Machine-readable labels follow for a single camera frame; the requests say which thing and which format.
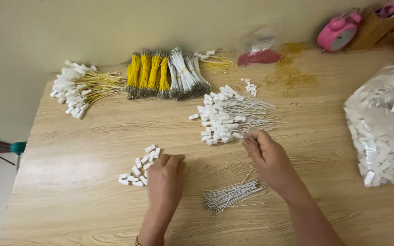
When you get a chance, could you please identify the person's right hand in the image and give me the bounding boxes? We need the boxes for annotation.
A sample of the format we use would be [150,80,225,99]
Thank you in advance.
[242,130,306,203]

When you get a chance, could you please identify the person's left hand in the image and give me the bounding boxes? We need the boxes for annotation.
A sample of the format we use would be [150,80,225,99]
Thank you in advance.
[146,154,187,213]

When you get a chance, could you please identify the pile of loose white connectors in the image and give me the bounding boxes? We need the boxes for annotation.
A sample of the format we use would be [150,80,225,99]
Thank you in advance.
[118,144,161,187]

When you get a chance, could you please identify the small cluster of white connectors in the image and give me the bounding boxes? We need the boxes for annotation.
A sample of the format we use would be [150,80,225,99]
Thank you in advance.
[240,78,258,97]

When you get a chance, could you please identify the clear bag with red contents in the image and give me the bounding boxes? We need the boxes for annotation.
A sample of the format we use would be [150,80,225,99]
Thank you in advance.
[237,36,283,67]

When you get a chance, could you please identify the pink alarm clock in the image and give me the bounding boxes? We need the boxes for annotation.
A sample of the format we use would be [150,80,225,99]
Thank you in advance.
[317,12,362,53]

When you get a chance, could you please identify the clear bag of white connectors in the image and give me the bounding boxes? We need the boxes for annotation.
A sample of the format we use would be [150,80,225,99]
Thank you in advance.
[343,64,394,188]

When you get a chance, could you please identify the brown wooden desk organizer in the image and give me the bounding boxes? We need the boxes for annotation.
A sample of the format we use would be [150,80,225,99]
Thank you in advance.
[348,0,394,52]

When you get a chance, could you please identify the heap of white connector wires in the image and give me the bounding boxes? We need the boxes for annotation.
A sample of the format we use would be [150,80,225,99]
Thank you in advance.
[188,85,284,146]

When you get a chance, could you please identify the pile of bare white wires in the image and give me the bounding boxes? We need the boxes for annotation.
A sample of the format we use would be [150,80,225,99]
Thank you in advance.
[202,167,267,217]

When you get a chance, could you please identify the white wire bundle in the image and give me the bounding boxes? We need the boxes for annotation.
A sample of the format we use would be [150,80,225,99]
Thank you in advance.
[170,47,205,99]
[168,59,184,102]
[185,53,212,95]

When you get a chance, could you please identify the yellow wire bundle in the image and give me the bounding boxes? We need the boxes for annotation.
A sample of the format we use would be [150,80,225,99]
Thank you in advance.
[147,51,163,97]
[157,56,171,100]
[138,51,152,98]
[125,52,142,100]

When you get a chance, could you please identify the small heap yellow connector wires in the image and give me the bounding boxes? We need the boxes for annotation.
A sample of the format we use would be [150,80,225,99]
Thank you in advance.
[194,49,237,74]

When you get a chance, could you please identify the heap of yellow connector wires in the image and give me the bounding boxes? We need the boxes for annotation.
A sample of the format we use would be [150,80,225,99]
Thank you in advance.
[49,60,128,120]

